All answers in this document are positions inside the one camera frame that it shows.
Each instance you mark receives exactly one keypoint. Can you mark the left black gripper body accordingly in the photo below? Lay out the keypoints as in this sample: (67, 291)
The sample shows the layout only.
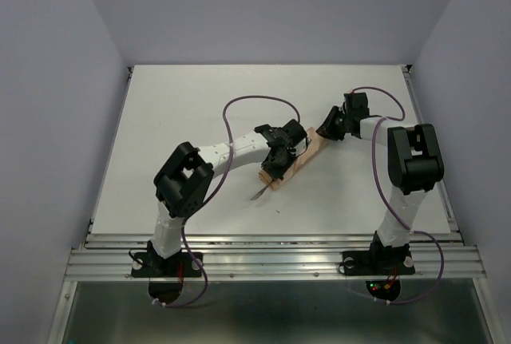
(276, 169)

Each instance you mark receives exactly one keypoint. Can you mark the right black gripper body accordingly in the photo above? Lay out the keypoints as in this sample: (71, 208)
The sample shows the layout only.
(348, 116)

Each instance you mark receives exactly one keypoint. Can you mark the orange cloth napkin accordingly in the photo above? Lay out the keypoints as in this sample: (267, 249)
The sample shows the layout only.
(315, 144)

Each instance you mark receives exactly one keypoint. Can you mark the silver metal spoon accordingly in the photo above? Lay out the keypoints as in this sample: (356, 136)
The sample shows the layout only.
(261, 192)

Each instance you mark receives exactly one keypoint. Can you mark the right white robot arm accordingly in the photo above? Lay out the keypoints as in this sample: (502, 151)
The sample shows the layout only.
(414, 159)

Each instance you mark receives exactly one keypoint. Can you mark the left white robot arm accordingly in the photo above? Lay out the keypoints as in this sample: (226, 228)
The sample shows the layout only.
(183, 182)

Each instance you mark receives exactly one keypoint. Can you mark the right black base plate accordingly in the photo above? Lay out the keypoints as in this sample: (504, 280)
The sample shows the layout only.
(363, 263)

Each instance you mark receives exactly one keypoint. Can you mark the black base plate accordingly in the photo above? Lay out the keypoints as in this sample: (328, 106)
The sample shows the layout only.
(180, 266)
(363, 263)

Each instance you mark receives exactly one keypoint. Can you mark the aluminium frame rail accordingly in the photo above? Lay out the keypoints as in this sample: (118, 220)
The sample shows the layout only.
(272, 257)

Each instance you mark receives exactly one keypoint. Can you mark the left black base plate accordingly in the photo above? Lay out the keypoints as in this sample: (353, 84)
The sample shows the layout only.
(180, 266)

